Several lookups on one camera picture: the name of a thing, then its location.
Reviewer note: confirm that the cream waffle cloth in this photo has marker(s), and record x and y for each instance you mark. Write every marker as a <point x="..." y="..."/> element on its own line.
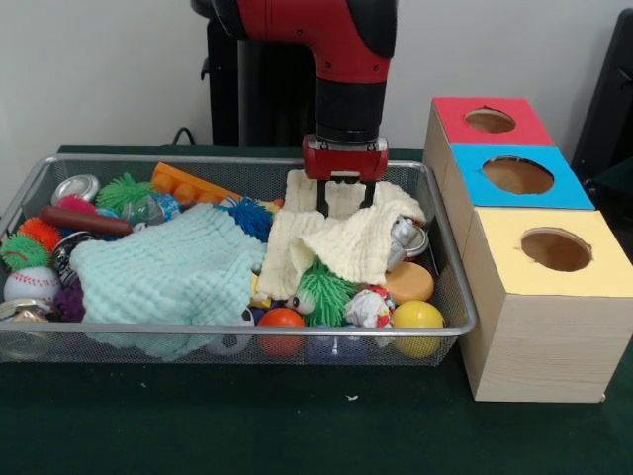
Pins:
<point x="306" y="242"/>

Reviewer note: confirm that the tan round disc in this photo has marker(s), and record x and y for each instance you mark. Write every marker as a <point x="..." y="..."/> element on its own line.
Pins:
<point x="410" y="284"/>

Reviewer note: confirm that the wooden box with three holes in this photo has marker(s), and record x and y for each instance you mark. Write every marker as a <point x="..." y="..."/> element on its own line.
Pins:
<point x="544" y="346"/>

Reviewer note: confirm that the orange toy brick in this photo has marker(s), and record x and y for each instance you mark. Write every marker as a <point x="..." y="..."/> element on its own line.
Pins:
<point x="173" y="179"/>

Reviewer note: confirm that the green spiky creature with eyes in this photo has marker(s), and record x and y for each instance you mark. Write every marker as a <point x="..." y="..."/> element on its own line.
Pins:
<point x="326" y="292"/>

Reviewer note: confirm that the shallow mesh bin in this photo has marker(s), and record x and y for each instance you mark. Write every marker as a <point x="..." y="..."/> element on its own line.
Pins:
<point x="148" y="346"/>

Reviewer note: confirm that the mint waffle cloth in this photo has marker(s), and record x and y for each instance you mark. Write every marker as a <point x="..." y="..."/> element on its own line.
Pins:
<point x="158" y="277"/>

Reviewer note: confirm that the red-orange ball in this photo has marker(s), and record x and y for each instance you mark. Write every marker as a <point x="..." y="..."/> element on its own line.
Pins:
<point x="281" y="319"/>

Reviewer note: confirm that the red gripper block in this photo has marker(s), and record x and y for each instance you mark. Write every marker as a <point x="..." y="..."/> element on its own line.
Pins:
<point x="346" y="161"/>

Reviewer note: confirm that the black chair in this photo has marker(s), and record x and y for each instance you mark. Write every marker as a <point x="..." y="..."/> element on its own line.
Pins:
<point x="613" y="99"/>

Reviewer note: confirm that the blue spiky ball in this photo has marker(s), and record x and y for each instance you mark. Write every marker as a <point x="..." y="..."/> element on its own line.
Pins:
<point x="247" y="218"/>

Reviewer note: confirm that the white toy baseball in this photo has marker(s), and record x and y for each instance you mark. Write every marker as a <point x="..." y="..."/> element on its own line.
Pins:
<point x="29" y="286"/>

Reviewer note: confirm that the dark green side table cloth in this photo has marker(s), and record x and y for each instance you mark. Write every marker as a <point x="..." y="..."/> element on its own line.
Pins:
<point x="618" y="180"/>

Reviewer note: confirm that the yellow ball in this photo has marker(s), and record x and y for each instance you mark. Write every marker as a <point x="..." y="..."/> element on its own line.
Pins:
<point x="418" y="319"/>

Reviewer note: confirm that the brown toy hot dog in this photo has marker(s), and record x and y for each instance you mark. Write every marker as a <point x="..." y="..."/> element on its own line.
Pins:
<point x="84" y="220"/>

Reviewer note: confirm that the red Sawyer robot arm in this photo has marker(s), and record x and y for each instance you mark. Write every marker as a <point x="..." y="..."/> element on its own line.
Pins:
<point x="346" y="49"/>

